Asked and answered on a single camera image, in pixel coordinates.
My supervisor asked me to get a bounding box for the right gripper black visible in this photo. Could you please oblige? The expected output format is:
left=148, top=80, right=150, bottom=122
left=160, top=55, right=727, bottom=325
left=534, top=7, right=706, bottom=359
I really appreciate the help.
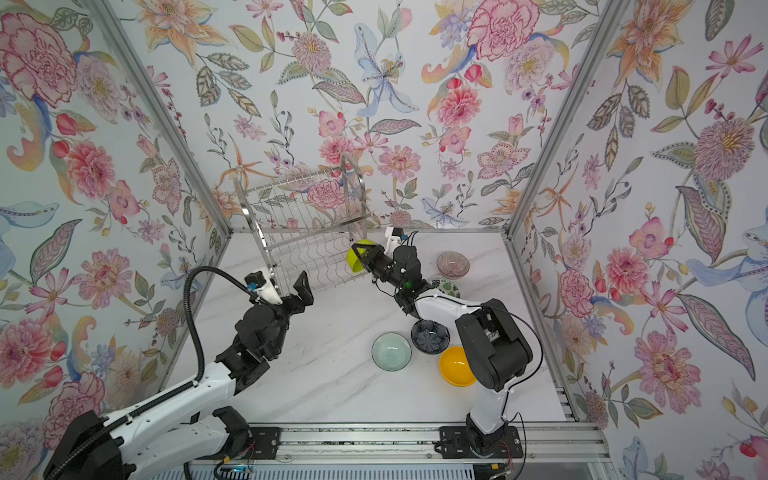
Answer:
left=354, top=244, right=408, bottom=297

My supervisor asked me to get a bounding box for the lime green bowl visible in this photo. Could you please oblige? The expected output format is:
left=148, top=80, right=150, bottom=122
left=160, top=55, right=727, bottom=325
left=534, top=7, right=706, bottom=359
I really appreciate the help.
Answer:
left=346, top=239, right=375, bottom=274

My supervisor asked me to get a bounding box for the steel wire dish rack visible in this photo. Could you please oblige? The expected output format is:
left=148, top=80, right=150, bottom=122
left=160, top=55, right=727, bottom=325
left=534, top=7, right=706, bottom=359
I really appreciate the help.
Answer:
left=233, top=156, right=370, bottom=292

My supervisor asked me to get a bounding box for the dark blue patterned bowl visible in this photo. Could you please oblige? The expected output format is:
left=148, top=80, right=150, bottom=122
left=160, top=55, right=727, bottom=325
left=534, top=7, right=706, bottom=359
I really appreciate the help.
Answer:
left=410, top=320, right=450, bottom=355

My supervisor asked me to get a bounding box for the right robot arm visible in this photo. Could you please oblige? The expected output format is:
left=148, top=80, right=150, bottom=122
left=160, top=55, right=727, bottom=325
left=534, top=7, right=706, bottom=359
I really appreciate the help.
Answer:
left=348, top=236, right=534, bottom=437

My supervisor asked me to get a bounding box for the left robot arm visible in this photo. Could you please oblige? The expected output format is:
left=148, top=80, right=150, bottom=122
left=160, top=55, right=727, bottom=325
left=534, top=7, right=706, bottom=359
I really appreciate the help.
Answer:
left=43, top=270, right=314, bottom=479

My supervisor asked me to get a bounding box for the pink striped bowl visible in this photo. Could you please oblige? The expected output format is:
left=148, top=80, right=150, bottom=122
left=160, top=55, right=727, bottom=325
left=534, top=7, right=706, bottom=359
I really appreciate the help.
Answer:
left=436, top=251, right=471, bottom=279

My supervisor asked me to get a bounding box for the green leaf pattern bowl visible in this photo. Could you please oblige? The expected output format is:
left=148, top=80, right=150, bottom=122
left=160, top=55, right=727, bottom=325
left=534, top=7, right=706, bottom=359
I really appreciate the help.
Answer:
left=437, top=279, right=461, bottom=299

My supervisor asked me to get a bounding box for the pale teal glass bowl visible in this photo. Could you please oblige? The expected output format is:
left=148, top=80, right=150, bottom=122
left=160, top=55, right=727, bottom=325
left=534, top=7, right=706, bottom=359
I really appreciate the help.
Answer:
left=371, top=332, right=412, bottom=372

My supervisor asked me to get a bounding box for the yellow bowl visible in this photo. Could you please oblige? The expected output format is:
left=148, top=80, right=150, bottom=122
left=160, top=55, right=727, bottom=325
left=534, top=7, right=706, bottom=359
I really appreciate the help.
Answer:
left=439, top=346, right=476, bottom=388

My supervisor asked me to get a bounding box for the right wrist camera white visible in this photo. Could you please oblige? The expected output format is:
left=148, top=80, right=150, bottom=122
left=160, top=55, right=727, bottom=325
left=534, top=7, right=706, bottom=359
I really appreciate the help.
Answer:
left=384, top=226, right=407, bottom=256

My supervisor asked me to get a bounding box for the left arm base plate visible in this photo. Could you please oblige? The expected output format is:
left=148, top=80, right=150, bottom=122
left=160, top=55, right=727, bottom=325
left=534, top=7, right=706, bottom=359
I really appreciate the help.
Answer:
left=203, top=426, right=282, bottom=461

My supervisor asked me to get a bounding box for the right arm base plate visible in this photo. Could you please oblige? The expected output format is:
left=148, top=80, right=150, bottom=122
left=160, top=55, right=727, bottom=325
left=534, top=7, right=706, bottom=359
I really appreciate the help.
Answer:
left=434, top=425, right=524, bottom=460

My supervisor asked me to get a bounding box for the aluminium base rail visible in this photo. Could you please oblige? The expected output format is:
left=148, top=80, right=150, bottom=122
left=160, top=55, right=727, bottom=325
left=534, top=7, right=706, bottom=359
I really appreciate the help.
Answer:
left=179, top=421, right=612, bottom=466

